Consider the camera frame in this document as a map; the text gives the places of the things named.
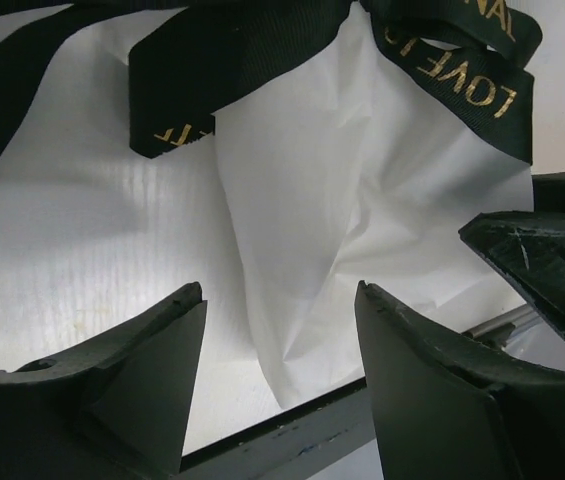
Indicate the black ribbon gold lettering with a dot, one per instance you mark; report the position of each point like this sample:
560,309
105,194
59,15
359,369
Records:
471,56

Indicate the white wrapping paper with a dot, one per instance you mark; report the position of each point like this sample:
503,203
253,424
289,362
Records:
339,171

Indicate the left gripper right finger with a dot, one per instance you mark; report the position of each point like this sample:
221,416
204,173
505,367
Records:
446,406

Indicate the left aluminium table rail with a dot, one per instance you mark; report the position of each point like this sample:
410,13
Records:
296,444

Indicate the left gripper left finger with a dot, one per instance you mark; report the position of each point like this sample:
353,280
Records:
115,406

